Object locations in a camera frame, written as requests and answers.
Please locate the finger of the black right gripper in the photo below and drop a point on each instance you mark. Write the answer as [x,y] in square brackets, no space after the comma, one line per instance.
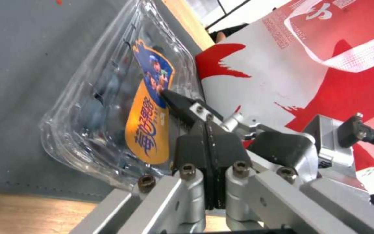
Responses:
[182,104]

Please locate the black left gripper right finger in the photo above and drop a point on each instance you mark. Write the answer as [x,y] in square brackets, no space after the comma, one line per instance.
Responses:
[227,151]

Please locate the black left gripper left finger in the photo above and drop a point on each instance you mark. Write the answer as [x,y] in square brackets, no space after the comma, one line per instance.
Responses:
[192,151]

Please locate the clear plastic takeout container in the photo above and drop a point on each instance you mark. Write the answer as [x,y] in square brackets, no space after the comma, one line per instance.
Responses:
[109,102]

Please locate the red white takeout bag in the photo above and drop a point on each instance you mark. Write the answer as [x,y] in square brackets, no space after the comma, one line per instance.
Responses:
[287,73]

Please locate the black background object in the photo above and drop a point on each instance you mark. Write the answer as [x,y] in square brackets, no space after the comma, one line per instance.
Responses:
[230,30]

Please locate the grey table mat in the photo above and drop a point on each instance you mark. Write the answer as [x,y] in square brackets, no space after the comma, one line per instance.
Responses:
[21,85]

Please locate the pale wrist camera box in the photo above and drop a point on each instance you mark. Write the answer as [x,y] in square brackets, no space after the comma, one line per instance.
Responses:
[333,139]

